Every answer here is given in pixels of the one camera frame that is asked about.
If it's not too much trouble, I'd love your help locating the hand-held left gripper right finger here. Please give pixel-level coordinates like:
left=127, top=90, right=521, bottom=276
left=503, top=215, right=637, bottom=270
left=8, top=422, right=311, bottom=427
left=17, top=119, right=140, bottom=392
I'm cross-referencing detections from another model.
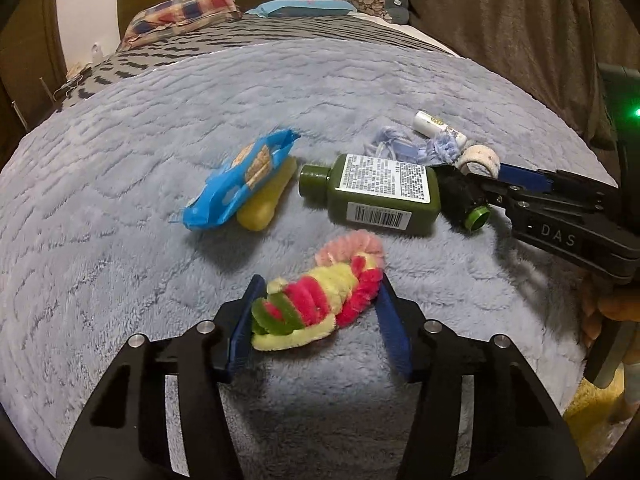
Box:
left=372, top=272, right=587, bottom=480

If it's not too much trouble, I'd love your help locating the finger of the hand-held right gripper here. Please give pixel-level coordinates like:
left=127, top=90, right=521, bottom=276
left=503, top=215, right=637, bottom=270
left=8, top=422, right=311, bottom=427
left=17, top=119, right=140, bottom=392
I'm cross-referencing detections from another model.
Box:
left=476, top=179, right=532, bottom=217
left=492, top=162, right=619, bottom=200

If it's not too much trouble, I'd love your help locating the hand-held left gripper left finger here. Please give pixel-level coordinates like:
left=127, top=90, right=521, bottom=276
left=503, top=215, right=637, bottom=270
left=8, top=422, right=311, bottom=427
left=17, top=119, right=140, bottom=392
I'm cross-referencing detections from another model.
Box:
left=56, top=274, right=268, bottom=480

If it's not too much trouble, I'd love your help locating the black fuzzy bottle green cap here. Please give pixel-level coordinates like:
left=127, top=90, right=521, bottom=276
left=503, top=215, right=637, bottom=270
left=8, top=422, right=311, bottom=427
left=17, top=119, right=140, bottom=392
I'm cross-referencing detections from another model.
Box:
left=433, top=164, right=494, bottom=234

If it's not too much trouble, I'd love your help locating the colourful chenille stem toy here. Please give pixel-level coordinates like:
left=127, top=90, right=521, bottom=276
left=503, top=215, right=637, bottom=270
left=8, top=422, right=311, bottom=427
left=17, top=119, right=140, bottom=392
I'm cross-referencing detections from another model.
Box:
left=250, top=229, right=386, bottom=352

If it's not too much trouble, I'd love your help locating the person's right hand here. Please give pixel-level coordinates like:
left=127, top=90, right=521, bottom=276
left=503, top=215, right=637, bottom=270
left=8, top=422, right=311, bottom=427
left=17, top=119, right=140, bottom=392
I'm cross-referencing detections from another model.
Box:
left=579, top=279, right=640, bottom=348

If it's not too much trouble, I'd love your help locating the white tape roll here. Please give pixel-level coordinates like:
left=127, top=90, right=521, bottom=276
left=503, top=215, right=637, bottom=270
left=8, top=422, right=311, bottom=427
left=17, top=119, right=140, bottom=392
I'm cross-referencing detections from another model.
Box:
left=458, top=143, right=502, bottom=179

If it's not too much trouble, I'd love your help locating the green bottle with white label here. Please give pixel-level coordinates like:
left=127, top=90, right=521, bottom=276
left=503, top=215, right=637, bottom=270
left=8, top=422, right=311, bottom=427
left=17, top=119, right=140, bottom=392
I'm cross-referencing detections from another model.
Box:
left=298, top=152, right=442, bottom=237

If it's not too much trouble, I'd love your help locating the white cream tube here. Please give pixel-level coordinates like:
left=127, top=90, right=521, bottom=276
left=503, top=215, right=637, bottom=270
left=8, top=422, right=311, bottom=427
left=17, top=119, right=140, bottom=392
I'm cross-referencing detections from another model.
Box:
left=413, top=109, right=469, bottom=147

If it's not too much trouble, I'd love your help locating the grey fluffy blanket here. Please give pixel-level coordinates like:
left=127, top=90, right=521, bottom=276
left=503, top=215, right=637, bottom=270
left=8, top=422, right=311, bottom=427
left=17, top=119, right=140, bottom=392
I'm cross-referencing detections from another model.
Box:
left=0, top=37, right=618, bottom=480

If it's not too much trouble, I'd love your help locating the yellow plastic tube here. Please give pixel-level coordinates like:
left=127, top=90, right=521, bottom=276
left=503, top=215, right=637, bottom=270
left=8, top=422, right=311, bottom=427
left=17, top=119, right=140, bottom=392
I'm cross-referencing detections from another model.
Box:
left=236, top=155, right=297, bottom=232

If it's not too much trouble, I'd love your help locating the blue snack packet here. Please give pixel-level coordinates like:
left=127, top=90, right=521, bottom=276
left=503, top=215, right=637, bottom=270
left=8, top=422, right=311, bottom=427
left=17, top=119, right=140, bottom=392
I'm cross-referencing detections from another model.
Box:
left=180, top=128, right=301, bottom=232

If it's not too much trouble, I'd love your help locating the brown curtain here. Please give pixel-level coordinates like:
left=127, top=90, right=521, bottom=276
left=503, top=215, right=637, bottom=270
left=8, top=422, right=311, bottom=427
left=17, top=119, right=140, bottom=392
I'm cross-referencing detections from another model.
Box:
left=348, top=0, right=640, bottom=148

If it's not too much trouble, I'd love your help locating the yellow fluffy rug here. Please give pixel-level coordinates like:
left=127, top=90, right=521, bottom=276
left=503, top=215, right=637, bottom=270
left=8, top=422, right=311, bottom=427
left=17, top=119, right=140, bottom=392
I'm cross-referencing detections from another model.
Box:
left=562, top=377, right=632, bottom=443

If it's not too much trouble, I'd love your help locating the white bed sheet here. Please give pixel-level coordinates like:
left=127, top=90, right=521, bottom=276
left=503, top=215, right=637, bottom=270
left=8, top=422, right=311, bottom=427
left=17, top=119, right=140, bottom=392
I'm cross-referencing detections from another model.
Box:
left=357, top=12, right=464, bottom=59

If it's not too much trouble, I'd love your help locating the blue pillow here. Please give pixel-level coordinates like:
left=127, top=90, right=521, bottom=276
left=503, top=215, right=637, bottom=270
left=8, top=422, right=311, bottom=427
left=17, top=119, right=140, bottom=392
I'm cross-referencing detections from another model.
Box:
left=244, top=0, right=357, bottom=19

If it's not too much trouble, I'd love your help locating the plaid pillow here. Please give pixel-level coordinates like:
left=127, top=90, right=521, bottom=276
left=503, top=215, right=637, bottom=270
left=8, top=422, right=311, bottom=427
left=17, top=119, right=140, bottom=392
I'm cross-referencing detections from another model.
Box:
left=121, top=0, right=244, bottom=49

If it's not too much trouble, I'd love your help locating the wooden wardrobe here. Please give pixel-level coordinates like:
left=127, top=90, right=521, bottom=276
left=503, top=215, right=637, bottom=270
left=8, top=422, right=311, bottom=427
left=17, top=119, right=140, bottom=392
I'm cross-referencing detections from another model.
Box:
left=0, top=0, right=69, bottom=137

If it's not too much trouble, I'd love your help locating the blue fuzzy hair tie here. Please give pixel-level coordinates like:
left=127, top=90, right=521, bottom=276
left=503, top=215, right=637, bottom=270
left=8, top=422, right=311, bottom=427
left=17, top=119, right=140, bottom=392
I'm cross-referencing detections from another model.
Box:
left=426, top=132, right=465, bottom=165

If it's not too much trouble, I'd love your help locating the light blue cord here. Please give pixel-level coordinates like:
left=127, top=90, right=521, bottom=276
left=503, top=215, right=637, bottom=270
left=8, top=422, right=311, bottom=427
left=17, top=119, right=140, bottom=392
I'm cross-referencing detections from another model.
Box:
left=363, top=126, right=428, bottom=163

